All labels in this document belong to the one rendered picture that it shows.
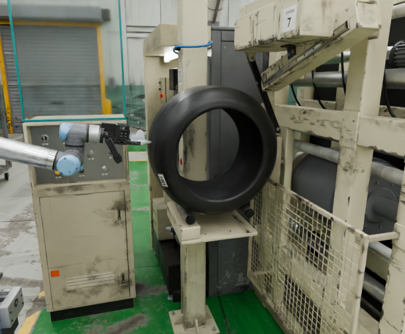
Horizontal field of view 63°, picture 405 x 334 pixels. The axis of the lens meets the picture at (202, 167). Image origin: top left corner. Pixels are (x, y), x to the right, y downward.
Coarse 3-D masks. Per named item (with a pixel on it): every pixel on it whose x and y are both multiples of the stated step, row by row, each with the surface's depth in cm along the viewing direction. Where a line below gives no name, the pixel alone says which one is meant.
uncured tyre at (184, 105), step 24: (192, 96) 135; (216, 96) 135; (240, 96) 139; (168, 120) 134; (192, 120) 133; (240, 120) 169; (264, 120) 143; (168, 144) 134; (240, 144) 173; (264, 144) 145; (168, 168) 136; (240, 168) 175; (264, 168) 148; (168, 192) 142; (192, 192) 141; (216, 192) 172; (240, 192) 149
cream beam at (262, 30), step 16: (288, 0) 116; (304, 0) 109; (320, 0) 111; (336, 0) 112; (352, 0) 114; (256, 16) 140; (272, 16) 127; (304, 16) 110; (320, 16) 112; (240, 32) 158; (256, 32) 142; (272, 32) 128; (288, 32) 117; (304, 32) 112; (320, 32) 113; (240, 48) 160; (256, 48) 156; (272, 48) 156
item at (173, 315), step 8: (168, 312) 218; (176, 312) 218; (208, 312) 218; (208, 320) 211; (176, 328) 204; (184, 328) 203; (192, 328) 203; (200, 328) 204; (208, 328) 204; (216, 328) 204
